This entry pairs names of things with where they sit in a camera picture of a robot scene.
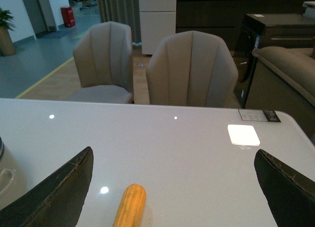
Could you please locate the beige chair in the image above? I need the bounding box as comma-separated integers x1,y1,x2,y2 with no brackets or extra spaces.
146,31,238,108
67,22,134,104

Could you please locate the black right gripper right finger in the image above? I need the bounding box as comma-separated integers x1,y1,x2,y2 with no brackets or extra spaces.
254,149,315,227

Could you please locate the red fire extinguisher box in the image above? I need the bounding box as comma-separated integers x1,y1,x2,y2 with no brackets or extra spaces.
61,6,76,28

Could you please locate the label sticker on table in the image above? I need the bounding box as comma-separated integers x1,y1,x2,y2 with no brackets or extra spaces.
238,109,281,123

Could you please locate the yellow corn cob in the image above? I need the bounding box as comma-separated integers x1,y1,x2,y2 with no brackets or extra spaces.
113,184,146,227

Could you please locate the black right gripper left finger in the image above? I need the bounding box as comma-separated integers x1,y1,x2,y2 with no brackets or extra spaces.
0,147,94,227

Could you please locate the beige chair right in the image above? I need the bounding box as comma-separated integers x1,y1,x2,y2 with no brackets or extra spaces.
146,31,238,108

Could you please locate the brown sofa armchair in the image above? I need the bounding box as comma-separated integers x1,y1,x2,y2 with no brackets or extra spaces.
245,46,315,142

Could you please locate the beige electric cooking pot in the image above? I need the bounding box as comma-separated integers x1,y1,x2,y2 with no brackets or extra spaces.
0,138,27,209

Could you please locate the beige chair left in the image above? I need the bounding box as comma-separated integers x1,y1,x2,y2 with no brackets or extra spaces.
67,22,134,104

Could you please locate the dark wood counter cabinet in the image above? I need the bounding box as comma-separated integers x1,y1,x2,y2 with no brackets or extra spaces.
176,0,314,50

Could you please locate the potted green plant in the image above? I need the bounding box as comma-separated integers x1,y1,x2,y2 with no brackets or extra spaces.
0,8,16,57

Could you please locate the grey curtain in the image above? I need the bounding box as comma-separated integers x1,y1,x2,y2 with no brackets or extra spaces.
96,0,141,43

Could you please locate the white refrigerator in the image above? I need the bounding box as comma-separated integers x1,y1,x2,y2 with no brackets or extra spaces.
139,0,177,55

